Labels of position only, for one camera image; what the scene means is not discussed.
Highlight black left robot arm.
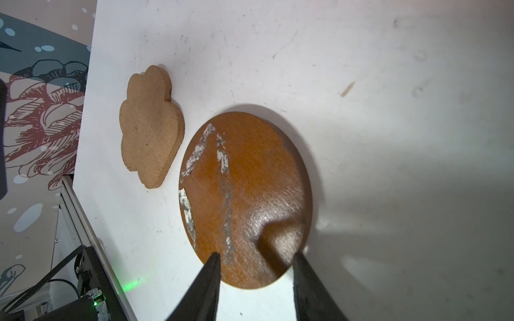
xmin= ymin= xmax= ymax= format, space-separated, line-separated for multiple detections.
xmin=1 ymin=245 xmax=127 ymax=320

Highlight glossy brown round coaster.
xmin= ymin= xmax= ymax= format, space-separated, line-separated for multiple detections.
xmin=178 ymin=112 xmax=313 ymax=289

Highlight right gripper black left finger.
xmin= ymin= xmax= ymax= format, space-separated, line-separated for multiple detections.
xmin=167 ymin=252 xmax=221 ymax=321

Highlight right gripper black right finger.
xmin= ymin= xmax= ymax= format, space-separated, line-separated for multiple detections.
xmin=293 ymin=252 xmax=348 ymax=321

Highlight cork flower shaped coaster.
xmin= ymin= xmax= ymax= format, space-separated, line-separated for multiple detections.
xmin=119 ymin=65 xmax=186 ymax=189

